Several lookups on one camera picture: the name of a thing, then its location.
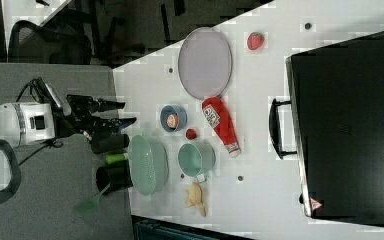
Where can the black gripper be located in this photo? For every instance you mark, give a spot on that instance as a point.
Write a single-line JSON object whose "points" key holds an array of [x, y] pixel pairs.
{"points": [[76, 114]]}

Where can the red plush ketchup bottle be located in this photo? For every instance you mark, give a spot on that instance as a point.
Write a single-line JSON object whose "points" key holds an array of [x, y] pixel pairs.
{"points": [[217, 115]]}

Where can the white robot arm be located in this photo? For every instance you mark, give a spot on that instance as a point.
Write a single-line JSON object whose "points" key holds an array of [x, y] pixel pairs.
{"points": [[47, 119]]}

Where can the green strainer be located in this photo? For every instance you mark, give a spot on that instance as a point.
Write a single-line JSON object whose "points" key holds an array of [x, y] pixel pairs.
{"points": [[148, 164]]}

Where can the upper black cylinder holder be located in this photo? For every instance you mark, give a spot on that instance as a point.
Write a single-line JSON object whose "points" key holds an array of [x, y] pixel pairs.
{"points": [[113, 143]]}

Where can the blue bowl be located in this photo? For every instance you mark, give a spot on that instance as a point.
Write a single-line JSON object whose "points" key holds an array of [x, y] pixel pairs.
{"points": [[173, 109]]}

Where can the small red plush strawberry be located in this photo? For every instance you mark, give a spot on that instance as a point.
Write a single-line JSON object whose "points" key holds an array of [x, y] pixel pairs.
{"points": [[191, 134]]}

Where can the black office chair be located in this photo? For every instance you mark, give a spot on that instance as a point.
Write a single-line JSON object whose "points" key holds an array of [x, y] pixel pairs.
{"points": [[50, 44]]}

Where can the green spatula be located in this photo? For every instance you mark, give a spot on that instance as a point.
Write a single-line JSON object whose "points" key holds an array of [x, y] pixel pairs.
{"points": [[89, 205]]}

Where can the green mug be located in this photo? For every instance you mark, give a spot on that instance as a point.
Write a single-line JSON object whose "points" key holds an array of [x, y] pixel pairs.
{"points": [[196, 160]]}

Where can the grey oval plate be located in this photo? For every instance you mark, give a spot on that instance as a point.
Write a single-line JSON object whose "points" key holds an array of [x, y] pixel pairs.
{"points": [[204, 63]]}

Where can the beige plush toy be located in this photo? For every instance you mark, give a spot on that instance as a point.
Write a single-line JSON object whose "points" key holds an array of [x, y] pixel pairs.
{"points": [[194, 198]]}

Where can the dark teal crate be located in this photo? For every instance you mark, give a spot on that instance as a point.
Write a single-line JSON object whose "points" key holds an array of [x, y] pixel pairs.
{"points": [[150, 229]]}

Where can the large red plush strawberry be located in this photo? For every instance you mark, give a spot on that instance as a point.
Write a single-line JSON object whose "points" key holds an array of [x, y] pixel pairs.
{"points": [[255, 40]]}

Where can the green utensil handle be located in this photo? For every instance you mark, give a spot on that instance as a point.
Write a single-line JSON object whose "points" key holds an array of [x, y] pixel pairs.
{"points": [[115, 158]]}

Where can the black oven handle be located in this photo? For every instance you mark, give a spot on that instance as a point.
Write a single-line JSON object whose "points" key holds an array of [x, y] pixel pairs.
{"points": [[275, 128]]}

